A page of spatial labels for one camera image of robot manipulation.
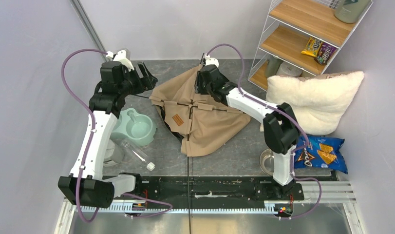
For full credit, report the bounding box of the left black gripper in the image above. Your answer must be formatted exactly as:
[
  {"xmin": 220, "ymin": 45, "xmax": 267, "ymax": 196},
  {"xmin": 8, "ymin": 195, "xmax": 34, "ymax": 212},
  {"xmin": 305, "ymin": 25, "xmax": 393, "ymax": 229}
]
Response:
[{"xmin": 118, "ymin": 62, "xmax": 158, "ymax": 97}]

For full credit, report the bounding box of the long black tent pole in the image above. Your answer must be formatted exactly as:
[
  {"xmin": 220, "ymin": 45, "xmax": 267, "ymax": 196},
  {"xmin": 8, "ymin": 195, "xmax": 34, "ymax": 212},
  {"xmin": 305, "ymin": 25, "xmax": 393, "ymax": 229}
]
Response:
[{"xmin": 187, "ymin": 104, "xmax": 193, "ymax": 234}]

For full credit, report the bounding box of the tan fabric pet tent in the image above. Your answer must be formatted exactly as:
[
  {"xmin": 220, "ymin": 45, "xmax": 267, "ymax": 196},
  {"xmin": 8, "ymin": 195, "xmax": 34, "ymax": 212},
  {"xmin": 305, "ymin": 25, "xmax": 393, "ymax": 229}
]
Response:
[{"xmin": 150, "ymin": 66, "xmax": 251, "ymax": 157}]

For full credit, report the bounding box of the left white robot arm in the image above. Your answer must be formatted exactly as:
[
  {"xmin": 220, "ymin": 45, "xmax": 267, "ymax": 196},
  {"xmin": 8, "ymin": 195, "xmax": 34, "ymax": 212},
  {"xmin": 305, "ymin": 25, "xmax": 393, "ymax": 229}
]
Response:
[{"xmin": 57, "ymin": 49, "xmax": 158, "ymax": 208}]

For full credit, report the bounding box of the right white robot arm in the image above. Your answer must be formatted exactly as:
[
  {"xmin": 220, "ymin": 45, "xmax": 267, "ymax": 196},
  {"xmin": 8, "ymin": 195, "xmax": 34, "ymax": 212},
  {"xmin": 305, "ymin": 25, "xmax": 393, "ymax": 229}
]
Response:
[{"xmin": 195, "ymin": 54, "xmax": 300, "ymax": 199}]

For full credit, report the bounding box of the mint green pet bowl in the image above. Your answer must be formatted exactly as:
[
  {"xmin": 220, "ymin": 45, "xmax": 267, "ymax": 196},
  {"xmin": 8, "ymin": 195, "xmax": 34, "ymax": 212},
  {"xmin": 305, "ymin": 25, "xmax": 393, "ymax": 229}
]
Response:
[{"xmin": 110, "ymin": 108, "xmax": 157, "ymax": 147}]

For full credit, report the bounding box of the clear plastic bottle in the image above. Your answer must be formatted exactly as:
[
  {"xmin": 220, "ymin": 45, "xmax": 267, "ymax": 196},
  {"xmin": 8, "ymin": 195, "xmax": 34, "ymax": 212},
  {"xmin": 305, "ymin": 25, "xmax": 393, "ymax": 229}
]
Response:
[{"xmin": 119, "ymin": 138, "xmax": 156, "ymax": 171}]

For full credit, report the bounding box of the green cylinder bottle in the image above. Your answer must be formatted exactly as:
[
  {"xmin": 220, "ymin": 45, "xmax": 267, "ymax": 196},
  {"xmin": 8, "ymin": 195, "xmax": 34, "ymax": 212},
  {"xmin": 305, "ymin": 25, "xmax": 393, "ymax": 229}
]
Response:
[{"xmin": 264, "ymin": 56, "xmax": 283, "ymax": 78}]

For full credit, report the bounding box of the white toilet paper roll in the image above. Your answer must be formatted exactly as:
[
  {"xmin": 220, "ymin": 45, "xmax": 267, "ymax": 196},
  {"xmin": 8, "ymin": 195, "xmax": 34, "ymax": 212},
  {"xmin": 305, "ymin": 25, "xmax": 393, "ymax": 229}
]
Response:
[{"xmin": 276, "ymin": 61, "xmax": 302, "ymax": 78}]

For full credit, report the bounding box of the stainless steel bowl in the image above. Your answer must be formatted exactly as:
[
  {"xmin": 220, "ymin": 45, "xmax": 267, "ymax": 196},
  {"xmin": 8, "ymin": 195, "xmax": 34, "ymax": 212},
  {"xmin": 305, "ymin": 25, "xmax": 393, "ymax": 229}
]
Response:
[{"xmin": 259, "ymin": 149, "xmax": 274, "ymax": 176}]

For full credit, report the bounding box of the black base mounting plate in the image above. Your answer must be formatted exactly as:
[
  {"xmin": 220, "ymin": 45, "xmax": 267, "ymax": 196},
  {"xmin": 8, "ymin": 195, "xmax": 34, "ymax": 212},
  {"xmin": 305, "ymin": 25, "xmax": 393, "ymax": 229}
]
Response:
[{"xmin": 132, "ymin": 176, "xmax": 304, "ymax": 211}]

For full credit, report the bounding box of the yellow M&M's bag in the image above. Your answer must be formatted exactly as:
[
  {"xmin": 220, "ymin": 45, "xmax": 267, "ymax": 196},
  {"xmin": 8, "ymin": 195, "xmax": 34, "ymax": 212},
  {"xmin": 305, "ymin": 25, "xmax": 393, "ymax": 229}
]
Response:
[{"xmin": 301, "ymin": 37, "xmax": 323, "ymax": 58}]

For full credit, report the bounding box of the white fluffy pillow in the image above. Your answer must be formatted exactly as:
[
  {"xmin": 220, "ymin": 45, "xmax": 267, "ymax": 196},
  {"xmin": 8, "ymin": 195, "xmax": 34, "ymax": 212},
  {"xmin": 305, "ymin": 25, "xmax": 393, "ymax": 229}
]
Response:
[{"xmin": 265, "ymin": 71, "xmax": 365, "ymax": 136}]

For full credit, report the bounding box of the blue Doritos chip bag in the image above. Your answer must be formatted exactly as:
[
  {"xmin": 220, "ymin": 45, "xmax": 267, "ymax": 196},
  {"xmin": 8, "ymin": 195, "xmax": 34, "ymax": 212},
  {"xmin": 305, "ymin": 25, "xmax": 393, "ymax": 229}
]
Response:
[{"xmin": 294, "ymin": 135, "xmax": 348, "ymax": 174}]

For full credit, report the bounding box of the grey-green jar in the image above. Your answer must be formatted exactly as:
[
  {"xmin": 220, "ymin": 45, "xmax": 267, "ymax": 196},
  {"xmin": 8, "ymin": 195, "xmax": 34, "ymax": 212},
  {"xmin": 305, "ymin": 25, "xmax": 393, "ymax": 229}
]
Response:
[{"xmin": 334, "ymin": 0, "xmax": 371, "ymax": 24}]

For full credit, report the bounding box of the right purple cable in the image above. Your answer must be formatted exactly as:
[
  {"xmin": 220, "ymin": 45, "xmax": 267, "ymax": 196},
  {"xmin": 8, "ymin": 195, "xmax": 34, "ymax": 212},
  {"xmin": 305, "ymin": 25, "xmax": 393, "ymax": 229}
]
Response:
[{"xmin": 205, "ymin": 43, "xmax": 323, "ymax": 221}]

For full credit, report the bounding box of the purple cable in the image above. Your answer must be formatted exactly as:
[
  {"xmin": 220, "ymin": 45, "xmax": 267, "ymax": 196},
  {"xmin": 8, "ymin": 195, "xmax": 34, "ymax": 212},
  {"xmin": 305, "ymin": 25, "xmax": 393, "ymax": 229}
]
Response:
[
  {"xmin": 205, "ymin": 43, "xmax": 323, "ymax": 221},
  {"xmin": 61, "ymin": 48, "xmax": 174, "ymax": 224}
]

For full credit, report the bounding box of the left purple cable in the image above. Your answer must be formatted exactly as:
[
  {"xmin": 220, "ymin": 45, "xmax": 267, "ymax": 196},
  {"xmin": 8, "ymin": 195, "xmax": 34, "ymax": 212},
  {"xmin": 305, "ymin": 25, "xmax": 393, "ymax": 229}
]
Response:
[{"xmin": 61, "ymin": 48, "xmax": 174, "ymax": 224}]

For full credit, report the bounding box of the white wire wooden shelf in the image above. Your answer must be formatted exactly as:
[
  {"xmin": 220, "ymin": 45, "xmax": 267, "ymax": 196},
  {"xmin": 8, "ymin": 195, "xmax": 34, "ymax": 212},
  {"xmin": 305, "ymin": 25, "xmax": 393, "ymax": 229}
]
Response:
[{"xmin": 248, "ymin": 0, "xmax": 373, "ymax": 90}]

